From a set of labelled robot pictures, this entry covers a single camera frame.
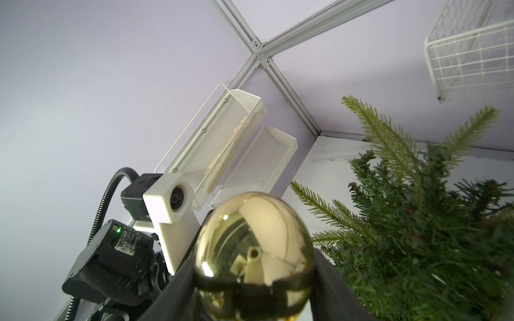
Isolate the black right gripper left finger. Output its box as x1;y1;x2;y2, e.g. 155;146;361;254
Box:
136;210;213;320

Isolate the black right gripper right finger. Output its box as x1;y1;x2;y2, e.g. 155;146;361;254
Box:
310;249;377;321

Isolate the shiny gold ball ornament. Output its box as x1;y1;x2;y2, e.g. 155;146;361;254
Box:
194;192;316;320

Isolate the small green christmas tree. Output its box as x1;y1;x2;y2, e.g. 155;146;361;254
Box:
291;95;513;320

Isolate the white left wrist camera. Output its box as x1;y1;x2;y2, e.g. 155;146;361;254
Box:
120;173;200;275

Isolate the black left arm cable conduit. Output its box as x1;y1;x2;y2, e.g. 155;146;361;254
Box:
63;167;140;321

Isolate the white mesh double wall shelf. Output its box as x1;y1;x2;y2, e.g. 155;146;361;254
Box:
155;84;298;211

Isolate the white wire wall basket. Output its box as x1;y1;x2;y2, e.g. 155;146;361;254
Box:
424;1;513;102

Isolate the aluminium frame corner post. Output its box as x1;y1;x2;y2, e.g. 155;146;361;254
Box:
212;1;389;137

